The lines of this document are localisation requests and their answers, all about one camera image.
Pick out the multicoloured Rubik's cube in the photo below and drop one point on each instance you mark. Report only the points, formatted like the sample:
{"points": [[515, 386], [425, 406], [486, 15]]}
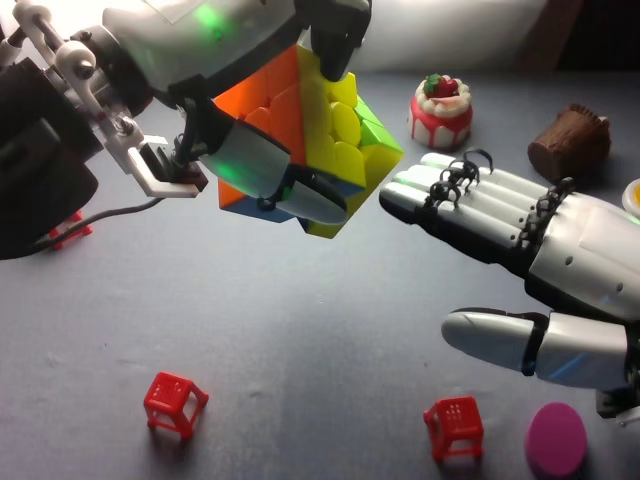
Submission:
{"points": [[340, 130]]}

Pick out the brown toy log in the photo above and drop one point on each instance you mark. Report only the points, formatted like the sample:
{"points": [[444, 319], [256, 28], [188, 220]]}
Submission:
{"points": [[570, 145]]}

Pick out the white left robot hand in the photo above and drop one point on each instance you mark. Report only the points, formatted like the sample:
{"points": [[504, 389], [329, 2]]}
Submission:
{"points": [[200, 40]]}

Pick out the yellow and white disc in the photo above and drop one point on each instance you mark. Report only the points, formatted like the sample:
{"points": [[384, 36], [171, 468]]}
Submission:
{"points": [[632, 200]]}

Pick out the pink round disc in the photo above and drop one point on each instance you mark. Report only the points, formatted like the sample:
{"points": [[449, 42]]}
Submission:
{"points": [[555, 440]]}

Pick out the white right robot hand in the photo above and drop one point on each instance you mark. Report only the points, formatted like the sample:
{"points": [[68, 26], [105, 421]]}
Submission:
{"points": [[575, 250]]}

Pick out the strawberry toy cake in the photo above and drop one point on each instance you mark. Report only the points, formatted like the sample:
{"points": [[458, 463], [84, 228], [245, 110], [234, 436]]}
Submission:
{"points": [[440, 115]]}

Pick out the red toy stool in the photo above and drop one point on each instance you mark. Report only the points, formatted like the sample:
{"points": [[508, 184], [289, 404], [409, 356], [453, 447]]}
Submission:
{"points": [[75, 231], [455, 425], [172, 395]]}

